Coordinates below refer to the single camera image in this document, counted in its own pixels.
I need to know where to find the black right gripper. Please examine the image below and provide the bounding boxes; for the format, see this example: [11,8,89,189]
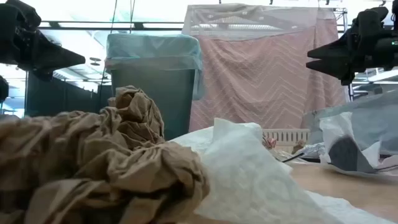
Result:
[306,6,398,85]

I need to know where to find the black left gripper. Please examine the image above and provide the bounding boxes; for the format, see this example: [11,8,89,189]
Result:
[0,0,86,82]

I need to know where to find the grey plastic trash bag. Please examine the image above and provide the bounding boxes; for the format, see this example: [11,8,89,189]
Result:
[302,90,398,158]

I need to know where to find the white printed wrapper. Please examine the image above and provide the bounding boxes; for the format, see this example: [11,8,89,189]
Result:
[318,111,398,175]

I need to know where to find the clear plastic wrapper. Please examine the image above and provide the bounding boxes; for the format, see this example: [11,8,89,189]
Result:
[300,142,326,160]

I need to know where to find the small brown paper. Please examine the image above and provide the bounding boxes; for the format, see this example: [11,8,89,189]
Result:
[291,139,307,154]

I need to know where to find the large brown paper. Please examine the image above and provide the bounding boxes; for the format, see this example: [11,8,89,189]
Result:
[0,85,211,224]

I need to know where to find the blue plastic trash bag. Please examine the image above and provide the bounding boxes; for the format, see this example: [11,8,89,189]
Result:
[104,32,206,101]

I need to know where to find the pink candy wrapper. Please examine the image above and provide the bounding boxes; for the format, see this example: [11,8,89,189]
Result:
[262,136,277,150]

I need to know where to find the white paper towel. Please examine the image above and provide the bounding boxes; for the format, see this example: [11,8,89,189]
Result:
[169,117,397,224]

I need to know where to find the black partition panels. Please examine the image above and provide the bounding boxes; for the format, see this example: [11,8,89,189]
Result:
[24,70,113,118]

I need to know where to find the pink chevron cloth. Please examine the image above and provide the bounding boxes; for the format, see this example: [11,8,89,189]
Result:
[182,2,349,134]

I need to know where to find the hanging black cable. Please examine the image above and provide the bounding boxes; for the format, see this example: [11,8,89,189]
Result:
[129,0,137,34]
[98,0,119,94]

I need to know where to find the white slotted cable duct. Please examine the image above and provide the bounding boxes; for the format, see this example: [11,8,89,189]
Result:
[262,128,311,147]

